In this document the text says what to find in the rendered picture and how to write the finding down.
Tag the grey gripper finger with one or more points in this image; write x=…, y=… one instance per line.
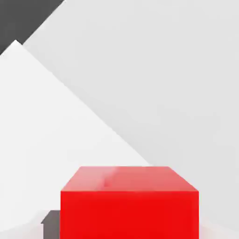
x=52, y=226

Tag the small red cube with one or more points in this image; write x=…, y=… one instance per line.
x=129, y=212

